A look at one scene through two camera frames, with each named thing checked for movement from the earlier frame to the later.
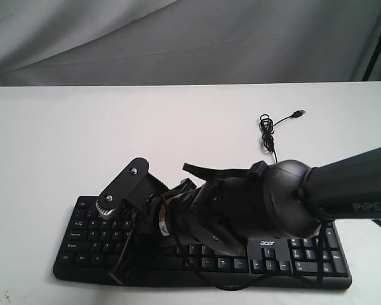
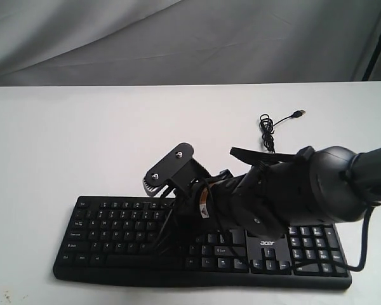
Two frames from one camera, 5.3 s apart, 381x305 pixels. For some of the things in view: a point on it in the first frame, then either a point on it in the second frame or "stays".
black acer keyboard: [92, 242] stays
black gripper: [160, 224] to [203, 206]
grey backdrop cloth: [81, 42] stays
